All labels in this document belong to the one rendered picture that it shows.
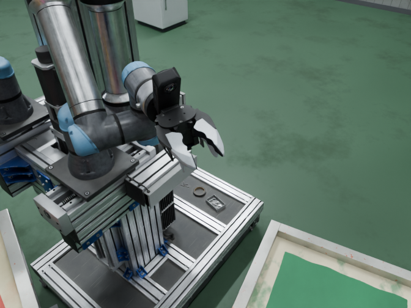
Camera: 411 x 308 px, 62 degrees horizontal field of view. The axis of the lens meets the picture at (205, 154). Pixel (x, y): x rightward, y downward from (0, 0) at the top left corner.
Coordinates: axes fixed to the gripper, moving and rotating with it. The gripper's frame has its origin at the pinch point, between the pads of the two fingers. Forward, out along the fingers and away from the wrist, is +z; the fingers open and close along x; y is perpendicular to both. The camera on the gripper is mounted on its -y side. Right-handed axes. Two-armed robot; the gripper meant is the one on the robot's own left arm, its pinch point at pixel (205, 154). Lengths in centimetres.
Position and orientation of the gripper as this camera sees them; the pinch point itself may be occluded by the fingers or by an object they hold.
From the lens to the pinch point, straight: 56.4
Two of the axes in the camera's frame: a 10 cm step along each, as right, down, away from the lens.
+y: 1.2, 7.1, 7.0
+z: 4.8, 5.8, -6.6
